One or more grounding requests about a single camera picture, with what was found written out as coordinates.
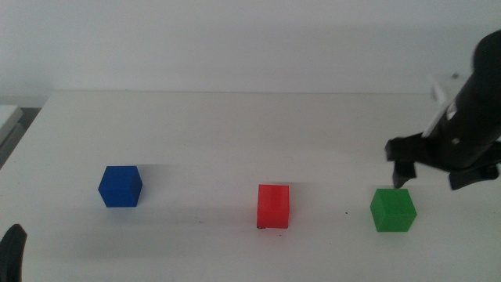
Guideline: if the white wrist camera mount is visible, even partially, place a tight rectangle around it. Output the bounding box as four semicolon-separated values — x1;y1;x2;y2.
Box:
421;73;460;138

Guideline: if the blue cube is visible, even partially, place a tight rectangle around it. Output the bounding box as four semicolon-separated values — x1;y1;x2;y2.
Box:
97;165;144;208

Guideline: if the red cube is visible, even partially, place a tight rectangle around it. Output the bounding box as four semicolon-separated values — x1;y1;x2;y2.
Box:
256;184;290;230

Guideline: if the green cube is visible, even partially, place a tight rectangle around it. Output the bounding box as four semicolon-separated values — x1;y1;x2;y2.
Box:
369;188;418;233

